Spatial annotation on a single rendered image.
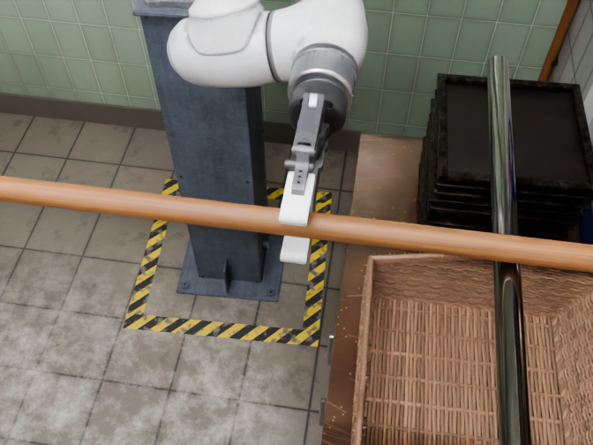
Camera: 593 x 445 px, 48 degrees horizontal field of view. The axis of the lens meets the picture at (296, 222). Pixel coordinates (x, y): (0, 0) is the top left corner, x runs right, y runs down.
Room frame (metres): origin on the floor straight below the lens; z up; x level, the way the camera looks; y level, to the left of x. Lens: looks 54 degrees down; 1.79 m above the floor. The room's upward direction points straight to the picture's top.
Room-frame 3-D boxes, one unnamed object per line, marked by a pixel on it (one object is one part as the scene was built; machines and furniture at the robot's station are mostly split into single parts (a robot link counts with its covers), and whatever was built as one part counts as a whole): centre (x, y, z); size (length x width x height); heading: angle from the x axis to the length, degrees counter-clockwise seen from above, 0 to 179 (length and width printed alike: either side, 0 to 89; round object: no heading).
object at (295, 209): (0.45, 0.00, 1.23); 0.07 x 0.03 x 0.01; 171
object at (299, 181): (0.48, 0.00, 1.24); 0.05 x 0.01 x 0.03; 171
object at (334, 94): (0.60, -0.02, 1.19); 0.09 x 0.07 x 0.08; 171
